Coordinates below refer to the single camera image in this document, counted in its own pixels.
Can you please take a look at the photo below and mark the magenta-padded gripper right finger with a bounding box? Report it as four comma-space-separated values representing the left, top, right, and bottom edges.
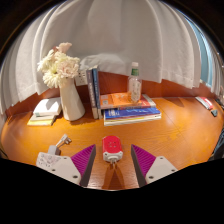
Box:
130, 144, 179, 188

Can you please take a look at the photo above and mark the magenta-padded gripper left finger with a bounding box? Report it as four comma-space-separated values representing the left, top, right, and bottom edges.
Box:
49, 144, 98, 188

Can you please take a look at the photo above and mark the red and white power cube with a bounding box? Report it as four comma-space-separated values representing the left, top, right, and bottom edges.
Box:
101, 134, 124, 164

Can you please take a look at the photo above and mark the grey plug adapter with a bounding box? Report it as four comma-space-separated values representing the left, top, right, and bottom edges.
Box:
47, 133, 73, 156

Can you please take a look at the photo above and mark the white and yellow thick book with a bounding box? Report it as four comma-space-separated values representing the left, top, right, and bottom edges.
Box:
103, 114, 163, 127

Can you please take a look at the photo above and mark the yellow flat book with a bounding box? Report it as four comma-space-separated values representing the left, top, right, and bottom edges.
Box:
26, 113, 58, 127

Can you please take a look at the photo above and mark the blue flat book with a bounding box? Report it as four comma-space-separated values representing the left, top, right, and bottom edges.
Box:
103, 106, 162, 120

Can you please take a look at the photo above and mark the white flat book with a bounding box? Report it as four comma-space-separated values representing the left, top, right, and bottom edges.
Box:
32, 96, 63, 118

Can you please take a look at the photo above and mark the white ceramic vase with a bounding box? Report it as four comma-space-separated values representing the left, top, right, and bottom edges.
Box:
58, 77, 86, 122

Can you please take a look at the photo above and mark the grey upright book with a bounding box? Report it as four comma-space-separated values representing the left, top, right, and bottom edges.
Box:
85, 68, 99, 120

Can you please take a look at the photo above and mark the orange flat book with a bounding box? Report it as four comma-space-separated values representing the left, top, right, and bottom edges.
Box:
99, 92, 157, 110

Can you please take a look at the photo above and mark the blue upright book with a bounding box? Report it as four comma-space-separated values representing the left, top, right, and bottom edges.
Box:
91, 65, 104, 120

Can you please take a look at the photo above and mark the clear plastic bottle green cap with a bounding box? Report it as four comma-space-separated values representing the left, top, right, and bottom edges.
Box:
126, 61, 143, 104

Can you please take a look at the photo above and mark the white and pink flower bouquet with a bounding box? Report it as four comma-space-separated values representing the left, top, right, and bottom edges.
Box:
36, 42, 81, 89

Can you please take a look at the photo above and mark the blue curtain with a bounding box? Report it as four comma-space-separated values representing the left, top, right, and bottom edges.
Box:
184, 16, 214, 88

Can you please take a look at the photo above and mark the white pleated curtain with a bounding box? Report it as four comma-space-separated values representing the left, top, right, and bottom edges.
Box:
0, 0, 214, 114

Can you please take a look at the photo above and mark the white wall socket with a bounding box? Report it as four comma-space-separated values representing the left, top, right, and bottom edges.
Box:
74, 69, 89, 87

